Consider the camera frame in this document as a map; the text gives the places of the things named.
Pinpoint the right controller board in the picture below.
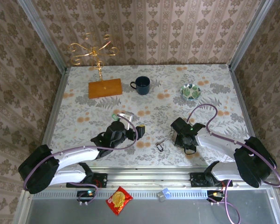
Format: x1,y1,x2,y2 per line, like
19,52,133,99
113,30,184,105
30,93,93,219
207,189,226,203

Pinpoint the left controller board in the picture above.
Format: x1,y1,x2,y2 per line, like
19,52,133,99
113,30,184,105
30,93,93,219
77,189,98,203

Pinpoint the grey metal shelf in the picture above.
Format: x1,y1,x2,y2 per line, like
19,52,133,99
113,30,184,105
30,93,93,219
13,189,280,224

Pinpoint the aluminium frame post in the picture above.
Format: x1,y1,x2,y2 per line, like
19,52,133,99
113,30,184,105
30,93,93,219
16,0,68,72
228,0,275,70

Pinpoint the short purple right base cable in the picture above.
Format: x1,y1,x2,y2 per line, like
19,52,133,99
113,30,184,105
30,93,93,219
210,179,241,224

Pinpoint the gold jewelry stand wooden base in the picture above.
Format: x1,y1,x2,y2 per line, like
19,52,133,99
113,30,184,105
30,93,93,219
67,32,123,100

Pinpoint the green leaf pattern bowl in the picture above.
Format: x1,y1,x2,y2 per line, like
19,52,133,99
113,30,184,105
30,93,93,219
180,83,202,101

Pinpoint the small grey blue packet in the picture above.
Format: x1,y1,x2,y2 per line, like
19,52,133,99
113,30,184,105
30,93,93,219
156,188,171,203

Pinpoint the dark blue mug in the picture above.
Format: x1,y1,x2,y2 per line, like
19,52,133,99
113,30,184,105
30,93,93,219
130,76,151,96

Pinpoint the controller board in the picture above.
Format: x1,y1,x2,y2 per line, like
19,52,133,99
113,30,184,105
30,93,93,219
77,189,98,203
207,189,226,203

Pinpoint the red snack packet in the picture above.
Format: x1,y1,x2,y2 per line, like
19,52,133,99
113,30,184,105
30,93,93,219
105,186,134,217

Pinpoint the short purple base cable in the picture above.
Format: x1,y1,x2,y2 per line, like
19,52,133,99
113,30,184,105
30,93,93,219
210,179,241,224
66,182,99,206

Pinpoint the aluminium front rail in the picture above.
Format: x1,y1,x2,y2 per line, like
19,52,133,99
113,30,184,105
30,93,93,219
37,166,252,190

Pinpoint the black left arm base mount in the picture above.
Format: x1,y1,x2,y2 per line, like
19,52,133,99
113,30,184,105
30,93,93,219
66,172,108,189

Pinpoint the grey slotted cable duct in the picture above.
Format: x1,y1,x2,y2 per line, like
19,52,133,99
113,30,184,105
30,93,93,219
31,189,210,199

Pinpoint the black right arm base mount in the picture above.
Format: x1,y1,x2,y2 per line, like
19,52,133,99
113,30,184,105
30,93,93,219
190,171,233,189

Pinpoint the short purple left base cable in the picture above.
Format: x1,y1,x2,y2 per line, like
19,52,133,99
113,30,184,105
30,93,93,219
66,182,99,206

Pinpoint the aluminium table side rail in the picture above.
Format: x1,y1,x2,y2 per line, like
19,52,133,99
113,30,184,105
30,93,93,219
35,67,70,172
228,64,259,147

